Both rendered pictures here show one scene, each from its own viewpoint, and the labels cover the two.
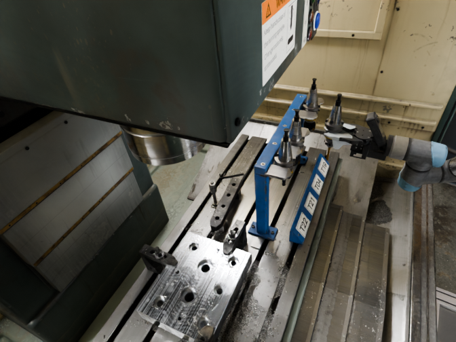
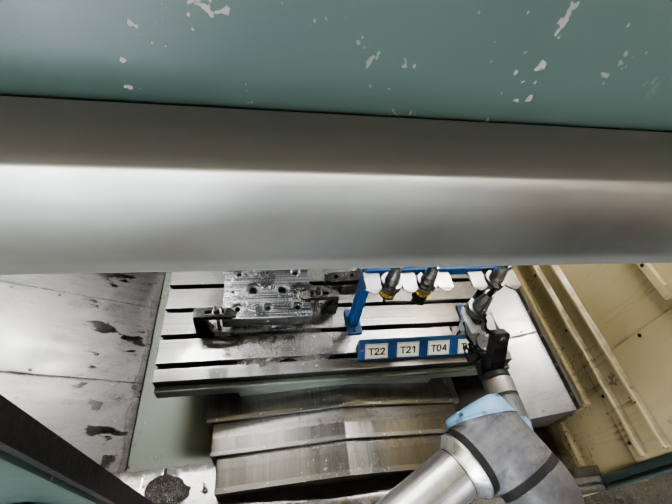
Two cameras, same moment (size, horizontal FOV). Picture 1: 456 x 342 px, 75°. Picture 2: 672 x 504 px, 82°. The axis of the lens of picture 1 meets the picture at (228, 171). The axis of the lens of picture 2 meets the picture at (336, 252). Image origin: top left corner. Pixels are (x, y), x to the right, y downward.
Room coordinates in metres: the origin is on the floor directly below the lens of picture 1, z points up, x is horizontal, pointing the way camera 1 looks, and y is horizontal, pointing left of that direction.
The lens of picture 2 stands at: (0.07, -0.54, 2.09)
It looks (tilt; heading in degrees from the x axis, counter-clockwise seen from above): 48 degrees down; 45
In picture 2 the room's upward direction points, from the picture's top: 11 degrees clockwise
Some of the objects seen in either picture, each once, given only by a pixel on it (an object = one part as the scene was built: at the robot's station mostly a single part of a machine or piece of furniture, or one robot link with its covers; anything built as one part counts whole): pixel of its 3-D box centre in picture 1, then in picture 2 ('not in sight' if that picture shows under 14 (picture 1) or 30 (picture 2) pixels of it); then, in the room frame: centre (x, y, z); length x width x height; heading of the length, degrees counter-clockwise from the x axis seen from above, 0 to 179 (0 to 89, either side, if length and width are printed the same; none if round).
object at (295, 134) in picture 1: (296, 129); (431, 272); (0.79, -0.23, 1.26); 0.04 x 0.04 x 0.07
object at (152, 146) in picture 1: (163, 116); not in sight; (0.50, 0.11, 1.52); 0.16 x 0.16 x 0.12
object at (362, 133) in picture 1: (370, 144); (486, 358); (0.78, -0.49, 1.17); 0.12 x 0.08 x 0.09; 60
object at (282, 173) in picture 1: (279, 172); (372, 283); (0.65, -0.15, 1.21); 0.07 x 0.05 x 0.01; 60
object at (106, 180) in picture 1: (77, 192); not in sight; (0.72, 0.50, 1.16); 0.48 x 0.05 x 0.51; 150
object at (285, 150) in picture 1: (285, 148); (395, 273); (0.69, -0.18, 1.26); 0.04 x 0.04 x 0.07
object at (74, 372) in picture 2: not in sight; (94, 331); (-0.08, 0.44, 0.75); 0.89 x 0.67 x 0.26; 60
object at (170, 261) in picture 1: (160, 260); not in sight; (0.55, 0.25, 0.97); 0.13 x 0.03 x 0.15; 60
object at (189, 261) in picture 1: (198, 283); (267, 292); (0.46, 0.13, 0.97); 0.29 x 0.23 x 0.05; 150
